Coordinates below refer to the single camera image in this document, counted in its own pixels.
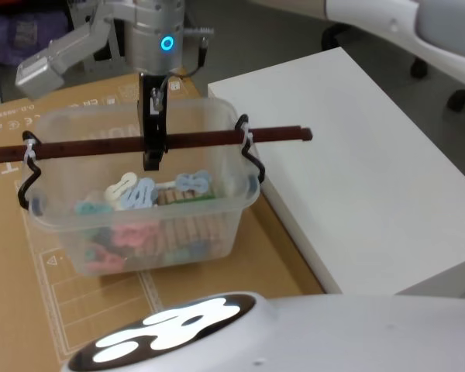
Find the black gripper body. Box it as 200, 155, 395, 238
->
138, 72, 170, 153

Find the dark brown rod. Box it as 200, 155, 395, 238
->
0, 124, 314, 164

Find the grey-blue plastic clothespin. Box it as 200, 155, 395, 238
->
120, 177, 158, 210

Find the wooden clothespin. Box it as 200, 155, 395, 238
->
158, 216, 226, 257
156, 187, 202, 206

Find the white plastic clothespin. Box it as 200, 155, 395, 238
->
103, 172, 137, 210

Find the light blue plastic clothespin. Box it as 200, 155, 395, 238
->
175, 170, 212, 194

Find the teal plastic clothespin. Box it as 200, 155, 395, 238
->
74, 201, 115, 217

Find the pink plastic clothespin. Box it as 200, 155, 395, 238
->
112, 222, 158, 253

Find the clear plastic bin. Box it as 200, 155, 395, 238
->
25, 96, 262, 277

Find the white zip tie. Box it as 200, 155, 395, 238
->
22, 140, 38, 167
241, 121, 255, 150

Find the red plastic clothespin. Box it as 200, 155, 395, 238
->
85, 247, 127, 272

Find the purple bag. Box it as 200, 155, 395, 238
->
0, 2, 70, 67

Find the brown cardboard sheet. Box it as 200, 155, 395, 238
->
0, 71, 327, 372

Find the white box table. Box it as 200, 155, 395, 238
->
207, 46, 465, 296

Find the thin dark cable silver plug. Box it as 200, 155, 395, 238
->
150, 36, 211, 112

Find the silver robot arm with wrist camera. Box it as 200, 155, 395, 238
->
14, 0, 215, 100

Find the black wire hook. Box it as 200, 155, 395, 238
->
16, 131, 43, 211
234, 113, 267, 183

